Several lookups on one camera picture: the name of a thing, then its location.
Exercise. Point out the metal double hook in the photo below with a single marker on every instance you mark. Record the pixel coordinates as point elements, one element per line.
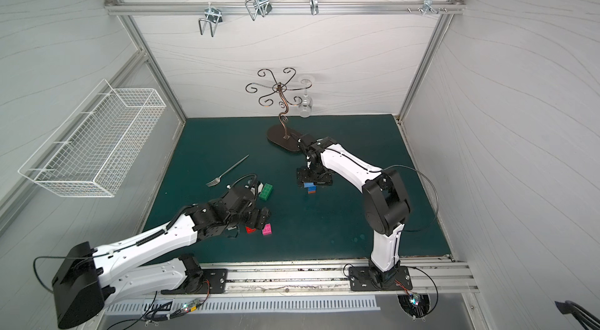
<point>258,8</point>
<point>209,23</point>

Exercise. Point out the pink square lego brick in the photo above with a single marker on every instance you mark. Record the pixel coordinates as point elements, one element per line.
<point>267,230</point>

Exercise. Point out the silver fork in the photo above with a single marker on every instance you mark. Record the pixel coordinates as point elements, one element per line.
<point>216,181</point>

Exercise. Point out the metal bracket hook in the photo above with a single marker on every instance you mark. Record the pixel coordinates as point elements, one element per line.
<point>427,7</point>

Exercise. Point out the green lego brick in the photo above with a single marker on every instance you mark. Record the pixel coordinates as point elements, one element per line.
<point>266,191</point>

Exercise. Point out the white vented cable duct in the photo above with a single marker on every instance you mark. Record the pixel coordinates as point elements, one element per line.
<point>247,305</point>

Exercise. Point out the clear wine glass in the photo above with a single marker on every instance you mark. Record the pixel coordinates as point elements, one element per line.
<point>306,105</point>

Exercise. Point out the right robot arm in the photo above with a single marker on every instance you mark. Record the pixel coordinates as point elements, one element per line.
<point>385,199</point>

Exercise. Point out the aluminium front rail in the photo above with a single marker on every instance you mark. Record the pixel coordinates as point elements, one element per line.
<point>326,277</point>

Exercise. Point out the metal single hook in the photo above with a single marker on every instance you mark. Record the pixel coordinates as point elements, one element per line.
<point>314,7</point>

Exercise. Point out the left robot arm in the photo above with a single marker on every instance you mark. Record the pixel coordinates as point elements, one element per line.
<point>92,278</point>

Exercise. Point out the white wire basket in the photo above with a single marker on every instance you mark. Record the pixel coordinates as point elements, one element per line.
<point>91,152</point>

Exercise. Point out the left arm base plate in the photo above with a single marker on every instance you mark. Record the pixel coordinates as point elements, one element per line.
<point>209,281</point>

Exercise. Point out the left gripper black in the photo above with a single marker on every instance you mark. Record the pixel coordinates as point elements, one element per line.
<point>255,217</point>

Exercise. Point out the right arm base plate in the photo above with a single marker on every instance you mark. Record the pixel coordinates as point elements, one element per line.
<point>370,279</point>

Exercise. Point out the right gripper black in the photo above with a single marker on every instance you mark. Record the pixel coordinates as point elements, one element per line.
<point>313,175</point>

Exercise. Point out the bronze scroll cup stand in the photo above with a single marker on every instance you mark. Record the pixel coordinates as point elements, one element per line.
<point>288,97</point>

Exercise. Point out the aluminium cross rail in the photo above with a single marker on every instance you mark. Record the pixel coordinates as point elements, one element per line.
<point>279,8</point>

